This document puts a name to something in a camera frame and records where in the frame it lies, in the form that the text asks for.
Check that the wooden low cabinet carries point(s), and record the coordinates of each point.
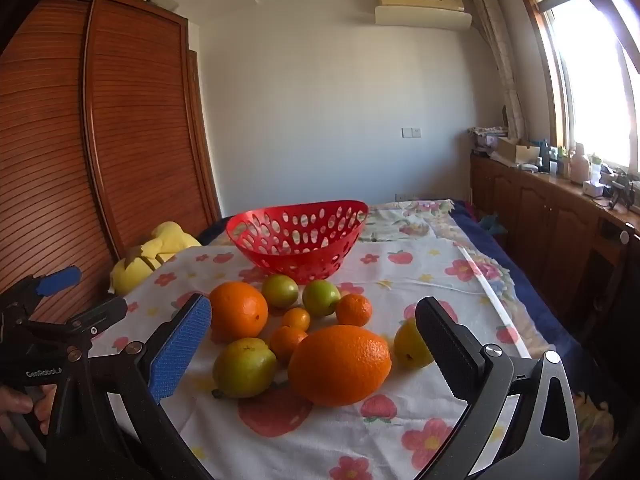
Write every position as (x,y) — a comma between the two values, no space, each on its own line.
(540,210)

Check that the pile of folded cloths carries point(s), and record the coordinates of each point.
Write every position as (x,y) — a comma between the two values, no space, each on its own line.
(487,137)

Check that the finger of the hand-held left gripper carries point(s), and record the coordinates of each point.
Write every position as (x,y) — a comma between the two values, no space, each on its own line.
(102,314)
(59,280)

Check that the small tangerine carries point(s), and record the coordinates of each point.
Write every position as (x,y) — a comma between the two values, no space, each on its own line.
(295,319)
(285,342)

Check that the wall air conditioner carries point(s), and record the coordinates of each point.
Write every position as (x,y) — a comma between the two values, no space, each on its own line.
(422,7)

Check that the patterned curtain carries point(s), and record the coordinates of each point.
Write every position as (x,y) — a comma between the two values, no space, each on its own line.
(502,60)

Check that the yellow plush toy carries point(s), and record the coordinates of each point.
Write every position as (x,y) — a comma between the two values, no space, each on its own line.
(150,255)

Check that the wooden slatted wardrobe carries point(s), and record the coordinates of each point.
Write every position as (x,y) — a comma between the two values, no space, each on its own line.
(125,135)

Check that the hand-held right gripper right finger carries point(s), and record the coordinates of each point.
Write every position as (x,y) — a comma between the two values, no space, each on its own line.
(445,345)

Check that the yellow-green fruit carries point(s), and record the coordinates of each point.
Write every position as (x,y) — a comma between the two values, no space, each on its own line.
(409,345)

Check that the round large orange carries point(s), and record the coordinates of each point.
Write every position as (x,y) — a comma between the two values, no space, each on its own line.
(237,310)

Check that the black small tool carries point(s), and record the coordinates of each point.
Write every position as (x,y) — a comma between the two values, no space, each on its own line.
(619,190)

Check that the wooden framed window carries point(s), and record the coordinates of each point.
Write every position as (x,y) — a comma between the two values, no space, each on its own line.
(590,85)

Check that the white wall switch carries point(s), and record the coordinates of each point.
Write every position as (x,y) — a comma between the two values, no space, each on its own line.
(411,132)

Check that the red perforated plastic basket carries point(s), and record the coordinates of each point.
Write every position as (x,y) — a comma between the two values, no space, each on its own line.
(305,270)

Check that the medium tangerine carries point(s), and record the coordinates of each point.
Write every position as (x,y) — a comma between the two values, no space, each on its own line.
(354,310)

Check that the floral bedsheet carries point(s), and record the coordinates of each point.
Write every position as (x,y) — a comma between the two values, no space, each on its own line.
(415,220)

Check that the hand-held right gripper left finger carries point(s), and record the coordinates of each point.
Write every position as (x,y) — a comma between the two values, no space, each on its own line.
(180,350)

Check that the white plastic bottle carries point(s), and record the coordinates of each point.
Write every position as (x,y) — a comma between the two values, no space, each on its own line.
(580,165)

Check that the person's left hand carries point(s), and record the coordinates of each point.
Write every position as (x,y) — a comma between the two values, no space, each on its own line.
(20,402)

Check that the green round fruit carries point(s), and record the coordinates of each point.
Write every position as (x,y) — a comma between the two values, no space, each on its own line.
(280,291)
(320,298)

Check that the oval large orange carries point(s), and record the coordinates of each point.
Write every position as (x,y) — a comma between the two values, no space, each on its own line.
(340,365)

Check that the cardboard box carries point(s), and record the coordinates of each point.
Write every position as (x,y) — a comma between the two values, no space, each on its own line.
(517,152)

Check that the white fruit print cloth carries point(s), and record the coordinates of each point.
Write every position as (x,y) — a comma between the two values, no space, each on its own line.
(310,440)

